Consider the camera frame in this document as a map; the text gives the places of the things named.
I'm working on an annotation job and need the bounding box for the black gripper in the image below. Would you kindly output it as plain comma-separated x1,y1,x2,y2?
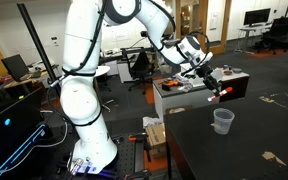
195,63,224,96

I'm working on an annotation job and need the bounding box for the red and white marker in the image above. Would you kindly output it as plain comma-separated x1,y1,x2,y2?
207,86,234,103

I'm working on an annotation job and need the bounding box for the clear plastic cup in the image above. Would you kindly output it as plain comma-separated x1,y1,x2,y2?
213,107,236,136

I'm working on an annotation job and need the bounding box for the dark brown cabinet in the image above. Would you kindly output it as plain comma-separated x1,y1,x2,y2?
218,68,251,103

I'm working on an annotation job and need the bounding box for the white plastic tray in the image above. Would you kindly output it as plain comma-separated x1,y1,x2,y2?
179,63,224,88

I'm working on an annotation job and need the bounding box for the cluttered grey cart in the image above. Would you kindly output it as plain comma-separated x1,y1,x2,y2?
152,78,223,121

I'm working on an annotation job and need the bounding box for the orange power drill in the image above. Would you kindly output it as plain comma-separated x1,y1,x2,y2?
161,79,180,92

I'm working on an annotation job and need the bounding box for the paper label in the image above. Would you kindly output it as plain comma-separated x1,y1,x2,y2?
168,106,187,115

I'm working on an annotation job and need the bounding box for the white paper sign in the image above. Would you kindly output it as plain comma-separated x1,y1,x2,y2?
208,13,218,31

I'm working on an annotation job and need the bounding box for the white standing desk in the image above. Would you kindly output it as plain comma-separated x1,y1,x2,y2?
238,23,272,54

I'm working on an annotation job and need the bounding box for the crumpled white paper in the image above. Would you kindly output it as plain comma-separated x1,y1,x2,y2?
142,115,165,129

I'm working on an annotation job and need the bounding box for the printed cardboard box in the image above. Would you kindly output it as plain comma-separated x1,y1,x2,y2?
144,122,168,160

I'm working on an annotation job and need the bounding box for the black wide monitor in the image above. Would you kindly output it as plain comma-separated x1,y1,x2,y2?
243,8,272,28

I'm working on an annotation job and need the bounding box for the black mesh office chair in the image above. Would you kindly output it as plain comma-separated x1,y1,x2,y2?
255,16,288,56

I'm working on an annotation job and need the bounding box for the tan tape scrap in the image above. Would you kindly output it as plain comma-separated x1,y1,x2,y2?
262,150,288,167

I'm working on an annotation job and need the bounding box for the orange black clamp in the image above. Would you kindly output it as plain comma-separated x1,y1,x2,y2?
127,132,149,143
123,169,152,180

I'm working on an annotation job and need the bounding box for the round white table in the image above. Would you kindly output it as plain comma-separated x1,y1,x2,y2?
93,65,115,112

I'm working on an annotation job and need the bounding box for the wooden desk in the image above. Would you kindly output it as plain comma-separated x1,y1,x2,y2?
3,71,50,89

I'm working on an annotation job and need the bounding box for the black laptop screen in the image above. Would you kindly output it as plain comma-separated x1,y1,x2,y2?
1,54,30,82

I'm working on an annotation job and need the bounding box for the black control box blue light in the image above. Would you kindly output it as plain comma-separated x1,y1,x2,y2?
0,88,53,180

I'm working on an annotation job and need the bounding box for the wooden door frame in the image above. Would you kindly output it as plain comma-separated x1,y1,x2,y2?
175,0,232,61

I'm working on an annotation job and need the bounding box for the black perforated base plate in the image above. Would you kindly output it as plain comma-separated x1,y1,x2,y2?
43,133,145,180

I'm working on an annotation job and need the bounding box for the white cable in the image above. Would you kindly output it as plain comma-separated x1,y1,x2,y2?
0,121,68,174

